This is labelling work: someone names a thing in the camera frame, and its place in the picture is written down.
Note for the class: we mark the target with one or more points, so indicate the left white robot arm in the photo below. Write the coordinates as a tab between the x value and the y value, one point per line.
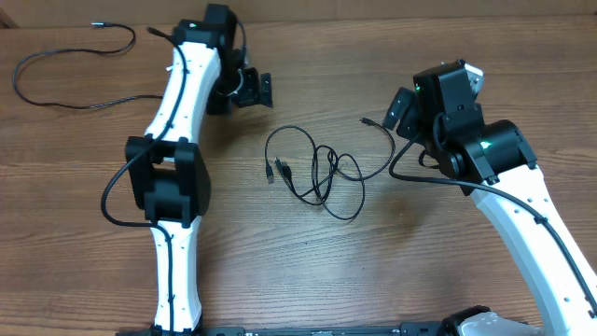
170	181

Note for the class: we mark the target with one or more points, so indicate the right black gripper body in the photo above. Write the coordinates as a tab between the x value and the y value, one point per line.
410	124

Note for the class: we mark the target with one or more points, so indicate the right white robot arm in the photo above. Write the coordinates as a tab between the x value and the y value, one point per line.
495	165

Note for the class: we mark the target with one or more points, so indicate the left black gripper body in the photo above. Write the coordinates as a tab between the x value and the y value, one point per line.
249	91

